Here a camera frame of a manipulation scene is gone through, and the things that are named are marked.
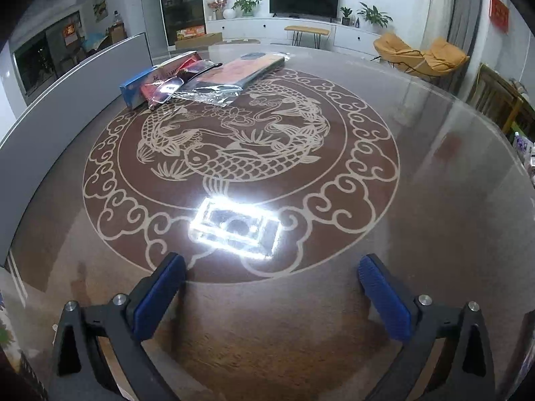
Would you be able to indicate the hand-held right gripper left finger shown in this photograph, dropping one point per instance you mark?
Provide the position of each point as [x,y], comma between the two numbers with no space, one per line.
[161,296]

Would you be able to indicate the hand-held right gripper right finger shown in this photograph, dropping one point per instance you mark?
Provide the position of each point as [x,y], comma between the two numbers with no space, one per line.
[384,296]

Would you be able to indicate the cluster of small bottles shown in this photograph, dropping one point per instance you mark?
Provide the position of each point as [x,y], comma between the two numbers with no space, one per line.
[524,150]

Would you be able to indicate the clear packet with white label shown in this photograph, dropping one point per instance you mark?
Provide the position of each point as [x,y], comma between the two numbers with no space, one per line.
[165,92]

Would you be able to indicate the red packet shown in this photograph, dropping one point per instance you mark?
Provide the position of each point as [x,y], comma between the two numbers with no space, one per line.
[150,90]

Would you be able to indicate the clear plastic bag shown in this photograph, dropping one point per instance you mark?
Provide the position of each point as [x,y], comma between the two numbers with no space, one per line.
[209,94]

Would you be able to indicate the blue cardboard box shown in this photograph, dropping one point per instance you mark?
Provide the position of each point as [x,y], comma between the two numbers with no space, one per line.
[136,87]

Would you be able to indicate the grey partition board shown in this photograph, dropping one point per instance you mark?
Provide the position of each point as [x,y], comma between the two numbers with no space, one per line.
[62,108]

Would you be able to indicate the wooden chair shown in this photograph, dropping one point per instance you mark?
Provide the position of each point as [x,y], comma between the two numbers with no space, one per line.
[495,94]

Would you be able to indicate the long white red box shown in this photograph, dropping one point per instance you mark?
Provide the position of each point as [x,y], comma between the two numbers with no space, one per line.
[177,60]

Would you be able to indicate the flat dark plastic package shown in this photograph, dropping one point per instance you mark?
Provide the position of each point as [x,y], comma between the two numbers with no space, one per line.
[246,69]

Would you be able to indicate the orange lounge chair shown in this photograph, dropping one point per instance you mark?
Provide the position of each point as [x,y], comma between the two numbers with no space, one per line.
[397,48]

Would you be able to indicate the brown cardboard box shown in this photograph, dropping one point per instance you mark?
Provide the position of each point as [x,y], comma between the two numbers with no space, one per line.
[205,39]

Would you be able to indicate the dark window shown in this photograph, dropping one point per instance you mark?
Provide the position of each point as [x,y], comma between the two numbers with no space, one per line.
[35,62]

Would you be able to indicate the orange printed box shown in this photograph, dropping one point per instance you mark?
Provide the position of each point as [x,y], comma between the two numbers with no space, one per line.
[191,32]

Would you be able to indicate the wooden stool with metal legs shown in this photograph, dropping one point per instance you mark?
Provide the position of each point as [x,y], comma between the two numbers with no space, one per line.
[307,30]

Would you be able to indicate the large green potted plant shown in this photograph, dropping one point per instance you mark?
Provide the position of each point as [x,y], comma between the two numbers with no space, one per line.
[374,16]

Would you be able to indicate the clear water bottle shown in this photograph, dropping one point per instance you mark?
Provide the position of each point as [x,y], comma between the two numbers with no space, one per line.
[117,17]

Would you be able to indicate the small dark potted plant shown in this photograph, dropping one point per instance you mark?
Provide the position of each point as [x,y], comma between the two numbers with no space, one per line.
[346,14]

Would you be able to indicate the white television cabinet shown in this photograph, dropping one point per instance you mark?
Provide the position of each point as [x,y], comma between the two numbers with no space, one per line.
[259,29]

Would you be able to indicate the white round vase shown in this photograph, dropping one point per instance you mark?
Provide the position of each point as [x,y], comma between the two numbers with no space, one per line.
[229,14]

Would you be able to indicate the white and grey curtain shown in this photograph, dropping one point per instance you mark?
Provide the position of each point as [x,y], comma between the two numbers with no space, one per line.
[453,12]

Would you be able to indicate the white door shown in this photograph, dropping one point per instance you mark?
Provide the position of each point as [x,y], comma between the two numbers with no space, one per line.
[149,4]

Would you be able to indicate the red flower plant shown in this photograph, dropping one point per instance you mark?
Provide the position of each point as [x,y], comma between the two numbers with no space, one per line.
[218,5]

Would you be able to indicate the glass display cabinet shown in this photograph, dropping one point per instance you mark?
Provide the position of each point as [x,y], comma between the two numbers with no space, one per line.
[182,0]

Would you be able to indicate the green leafy potted plant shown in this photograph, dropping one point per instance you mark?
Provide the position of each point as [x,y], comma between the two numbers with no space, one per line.
[246,4]

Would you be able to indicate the black television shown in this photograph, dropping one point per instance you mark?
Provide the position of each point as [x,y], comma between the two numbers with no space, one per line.
[304,0]

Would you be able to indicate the red wall calendar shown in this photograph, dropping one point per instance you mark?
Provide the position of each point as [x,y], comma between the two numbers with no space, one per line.
[71,33]

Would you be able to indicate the framed wall picture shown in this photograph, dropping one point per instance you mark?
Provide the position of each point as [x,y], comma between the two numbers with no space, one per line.
[100,5]

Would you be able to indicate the red wall hanging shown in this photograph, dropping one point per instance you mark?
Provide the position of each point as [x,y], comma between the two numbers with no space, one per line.
[499,12]

